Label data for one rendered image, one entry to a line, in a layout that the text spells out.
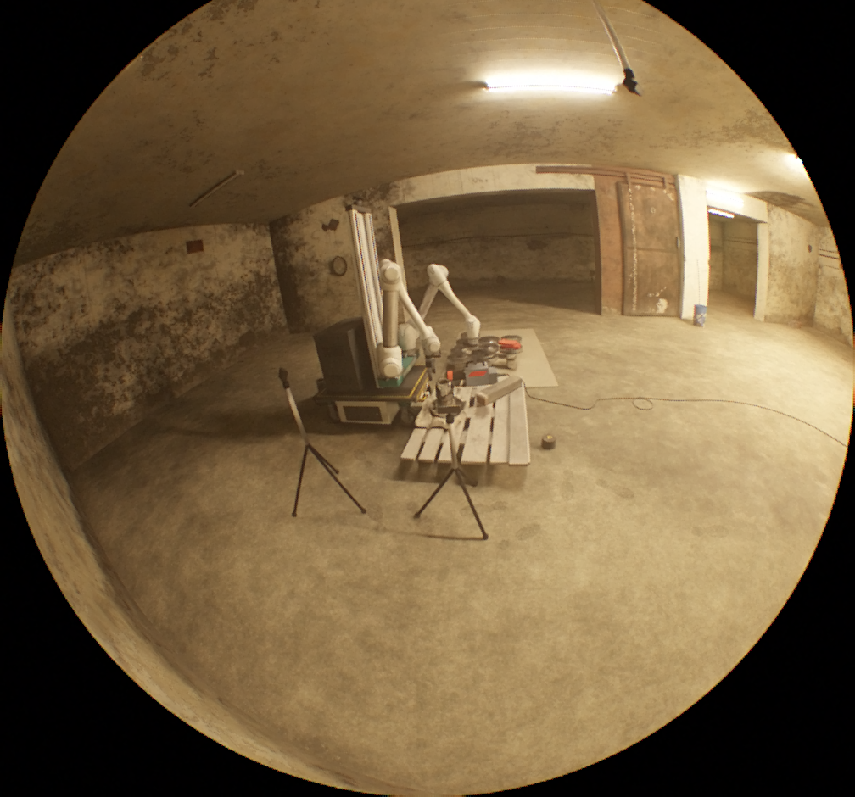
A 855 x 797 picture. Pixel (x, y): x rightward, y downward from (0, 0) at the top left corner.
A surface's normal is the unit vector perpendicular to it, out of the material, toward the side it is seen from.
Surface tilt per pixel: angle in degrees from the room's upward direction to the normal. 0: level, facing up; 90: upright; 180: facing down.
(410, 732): 0
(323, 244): 90
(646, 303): 90
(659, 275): 90
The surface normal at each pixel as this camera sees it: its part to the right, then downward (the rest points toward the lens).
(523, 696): -0.13, -0.92
